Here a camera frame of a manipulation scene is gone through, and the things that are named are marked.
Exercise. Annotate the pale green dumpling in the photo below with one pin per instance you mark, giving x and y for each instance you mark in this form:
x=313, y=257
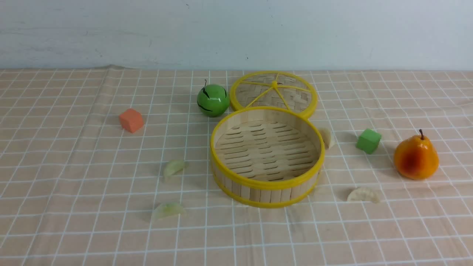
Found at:
x=168, y=209
x=172, y=167

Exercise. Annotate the white dumpling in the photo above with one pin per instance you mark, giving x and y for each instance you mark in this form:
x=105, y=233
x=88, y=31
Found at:
x=364, y=194
x=327, y=137

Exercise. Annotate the bamboo steamer tray yellow rim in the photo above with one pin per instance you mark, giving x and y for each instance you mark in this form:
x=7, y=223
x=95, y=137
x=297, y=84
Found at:
x=266, y=157

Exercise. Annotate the bamboo steamer lid yellow rim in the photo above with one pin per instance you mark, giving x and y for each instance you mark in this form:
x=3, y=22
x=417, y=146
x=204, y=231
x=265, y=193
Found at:
x=278, y=89

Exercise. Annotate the green toy apple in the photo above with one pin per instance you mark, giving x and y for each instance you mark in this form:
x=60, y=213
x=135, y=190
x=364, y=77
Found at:
x=213, y=100

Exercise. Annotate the orange foam cube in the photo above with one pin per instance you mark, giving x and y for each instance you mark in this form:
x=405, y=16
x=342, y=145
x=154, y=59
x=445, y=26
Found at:
x=131, y=120

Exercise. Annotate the green foam cube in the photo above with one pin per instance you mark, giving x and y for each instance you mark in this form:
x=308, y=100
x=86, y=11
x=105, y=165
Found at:
x=368, y=141

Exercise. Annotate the checkered beige tablecloth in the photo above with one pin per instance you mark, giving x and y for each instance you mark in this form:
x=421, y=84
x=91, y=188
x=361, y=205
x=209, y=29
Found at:
x=79, y=190

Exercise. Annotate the orange yellow toy pear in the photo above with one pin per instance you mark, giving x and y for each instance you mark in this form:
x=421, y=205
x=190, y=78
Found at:
x=416, y=158

